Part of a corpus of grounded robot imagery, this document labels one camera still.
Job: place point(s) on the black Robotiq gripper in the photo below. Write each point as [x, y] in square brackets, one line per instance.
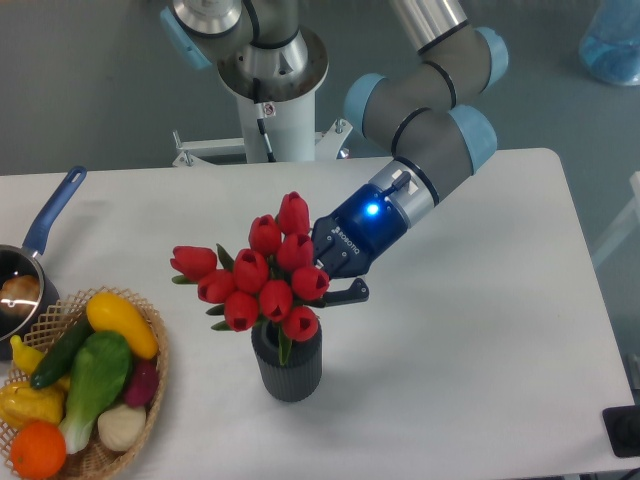
[348, 240]

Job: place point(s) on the red tulip bouquet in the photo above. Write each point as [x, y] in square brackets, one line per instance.
[271, 282]

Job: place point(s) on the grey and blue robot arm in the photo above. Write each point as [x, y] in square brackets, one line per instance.
[273, 66]

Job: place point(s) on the dark grey ribbed vase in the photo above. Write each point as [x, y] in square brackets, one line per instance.
[299, 377]

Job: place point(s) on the purple red radish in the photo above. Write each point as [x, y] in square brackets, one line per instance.
[142, 386]

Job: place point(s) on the yellow squash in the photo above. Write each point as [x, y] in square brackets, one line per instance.
[107, 311]

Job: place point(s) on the green bok choy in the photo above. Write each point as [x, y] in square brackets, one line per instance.
[98, 375]

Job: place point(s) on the white garlic bulb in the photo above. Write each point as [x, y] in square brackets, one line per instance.
[120, 427]

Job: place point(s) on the dark green cucumber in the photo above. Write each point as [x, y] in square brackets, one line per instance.
[58, 361]

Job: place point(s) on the black device at edge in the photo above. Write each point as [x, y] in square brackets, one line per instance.
[622, 426]

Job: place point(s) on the woven wicker basket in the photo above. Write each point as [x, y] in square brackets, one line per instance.
[95, 461]

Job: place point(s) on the brown bread in pan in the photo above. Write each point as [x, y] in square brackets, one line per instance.
[20, 295]

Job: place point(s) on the blue transparent water bottle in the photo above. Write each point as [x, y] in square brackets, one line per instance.
[609, 49]

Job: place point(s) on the orange fruit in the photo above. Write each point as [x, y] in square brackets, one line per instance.
[38, 451]

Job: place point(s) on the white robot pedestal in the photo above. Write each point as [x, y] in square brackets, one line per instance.
[271, 132]

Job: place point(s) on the blue handled saucepan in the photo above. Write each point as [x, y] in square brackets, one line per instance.
[24, 260]

